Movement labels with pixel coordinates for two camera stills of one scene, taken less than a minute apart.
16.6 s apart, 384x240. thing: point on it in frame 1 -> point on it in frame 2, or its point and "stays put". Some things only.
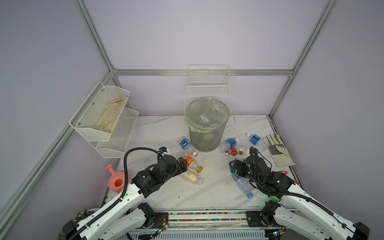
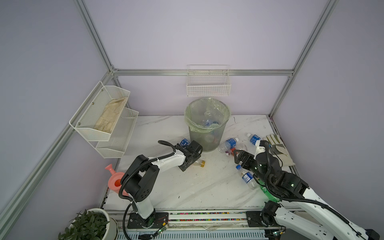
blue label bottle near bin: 230,143 stays put
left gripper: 183,166 -> 183,168
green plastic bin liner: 207,114 stays put
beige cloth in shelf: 106,121 stays put
